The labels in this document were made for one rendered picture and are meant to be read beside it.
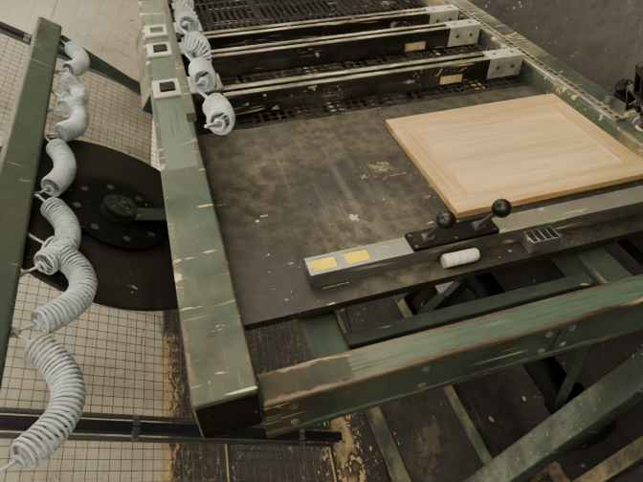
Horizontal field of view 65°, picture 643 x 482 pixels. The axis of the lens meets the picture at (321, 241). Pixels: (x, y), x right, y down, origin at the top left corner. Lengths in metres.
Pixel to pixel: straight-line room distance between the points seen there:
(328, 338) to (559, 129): 0.95
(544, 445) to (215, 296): 1.10
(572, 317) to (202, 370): 0.65
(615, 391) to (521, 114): 0.81
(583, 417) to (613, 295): 0.60
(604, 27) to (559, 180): 1.74
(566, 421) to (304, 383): 0.96
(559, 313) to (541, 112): 0.82
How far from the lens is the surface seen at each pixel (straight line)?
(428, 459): 2.96
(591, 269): 1.26
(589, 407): 1.61
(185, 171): 1.19
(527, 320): 0.98
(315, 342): 0.99
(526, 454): 1.70
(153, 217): 1.77
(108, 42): 7.10
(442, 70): 1.76
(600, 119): 1.67
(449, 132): 1.50
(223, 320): 0.86
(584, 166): 1.48
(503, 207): 1.03
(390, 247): 1.06
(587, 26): 3.11
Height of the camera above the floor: 2.25
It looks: 35 degrees down
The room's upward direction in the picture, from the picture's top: 72 degrees counter-clockwise
